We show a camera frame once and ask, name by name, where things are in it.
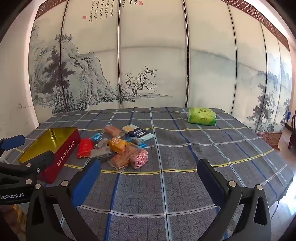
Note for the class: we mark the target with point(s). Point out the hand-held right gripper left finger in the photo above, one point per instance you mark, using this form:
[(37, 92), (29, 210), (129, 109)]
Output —
[(90, 171)]

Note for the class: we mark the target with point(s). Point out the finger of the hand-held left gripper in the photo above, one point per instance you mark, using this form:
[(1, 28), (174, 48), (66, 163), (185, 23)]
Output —
[(13, 141), (42, 160)]

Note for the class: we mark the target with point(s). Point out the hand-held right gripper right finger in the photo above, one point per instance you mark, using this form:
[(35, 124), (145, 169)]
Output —
[(205, 173)]

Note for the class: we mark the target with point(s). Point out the grey clear snack packet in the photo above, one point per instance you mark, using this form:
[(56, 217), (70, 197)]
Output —
[(101, 154)]

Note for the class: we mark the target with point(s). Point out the red snack packet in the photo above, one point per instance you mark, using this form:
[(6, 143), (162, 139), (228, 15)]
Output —
[(85, 148)]

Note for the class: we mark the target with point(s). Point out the red tin box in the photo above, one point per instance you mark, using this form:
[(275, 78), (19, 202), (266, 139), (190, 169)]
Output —
[(67, 148)]

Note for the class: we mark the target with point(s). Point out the clear orange cake packet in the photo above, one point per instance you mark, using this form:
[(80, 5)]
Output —
[(112, 131), (119, 161)]

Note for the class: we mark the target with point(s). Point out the orange snack packet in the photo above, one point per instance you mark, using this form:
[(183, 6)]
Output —
[(118, 144)]

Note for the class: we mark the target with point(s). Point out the pink patterned snack packet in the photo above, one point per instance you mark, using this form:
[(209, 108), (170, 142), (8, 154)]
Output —
[(138, 158)]

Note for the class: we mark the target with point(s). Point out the small blue candy packet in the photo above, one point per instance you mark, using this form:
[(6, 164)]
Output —
[(97, 137), (136, 140)]

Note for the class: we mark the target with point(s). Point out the white and navy cracker packet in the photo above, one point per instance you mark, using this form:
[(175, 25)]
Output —
[(136, 132)]

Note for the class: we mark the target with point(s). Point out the small clear yellow-edged packet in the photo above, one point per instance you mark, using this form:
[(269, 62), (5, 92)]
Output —
[(103, 143)]

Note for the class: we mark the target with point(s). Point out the grey plaid tablecloth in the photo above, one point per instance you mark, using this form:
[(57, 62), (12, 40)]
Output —
[(161, 197)]

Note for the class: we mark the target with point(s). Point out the green tissue pack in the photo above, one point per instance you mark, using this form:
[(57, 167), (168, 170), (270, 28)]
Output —
[(202, 116)]

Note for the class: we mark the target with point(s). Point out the dark wooden chair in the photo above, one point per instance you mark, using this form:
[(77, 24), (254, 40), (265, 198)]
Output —
[(293, 134)]

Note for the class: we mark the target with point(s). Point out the ink landscape folding screen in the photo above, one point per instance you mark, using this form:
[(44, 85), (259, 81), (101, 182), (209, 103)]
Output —
[(161, 58)]

